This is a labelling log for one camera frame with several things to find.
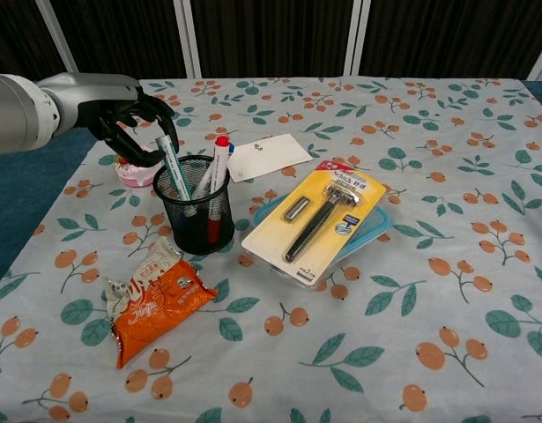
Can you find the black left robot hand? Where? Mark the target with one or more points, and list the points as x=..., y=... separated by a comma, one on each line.
x=121, y=110

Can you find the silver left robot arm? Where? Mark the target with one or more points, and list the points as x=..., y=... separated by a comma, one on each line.
x=28, y=110

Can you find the white marker with blue cap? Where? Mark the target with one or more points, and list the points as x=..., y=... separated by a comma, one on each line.
x=205, y=183

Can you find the red capped marker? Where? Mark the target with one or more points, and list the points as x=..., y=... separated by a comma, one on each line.
x=220, y=167

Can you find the black mesh pen holder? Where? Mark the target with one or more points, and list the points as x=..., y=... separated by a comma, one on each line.
x=195, y=220

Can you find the pink toy cake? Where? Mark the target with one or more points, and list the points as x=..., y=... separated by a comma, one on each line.
x=134, y=174

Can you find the white paper card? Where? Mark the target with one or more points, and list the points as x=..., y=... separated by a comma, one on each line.
x=270, y=156

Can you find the orange snack packet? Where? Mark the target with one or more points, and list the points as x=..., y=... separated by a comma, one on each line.
x=156, y=304

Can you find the yellow razor blister pack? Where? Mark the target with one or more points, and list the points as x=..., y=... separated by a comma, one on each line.
x=314, y=220

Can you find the fruit print tablecloth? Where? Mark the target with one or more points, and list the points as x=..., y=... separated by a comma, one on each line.
x=323, y=264

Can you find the blue lid plastic container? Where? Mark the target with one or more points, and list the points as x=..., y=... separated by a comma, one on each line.
x=363, y=229

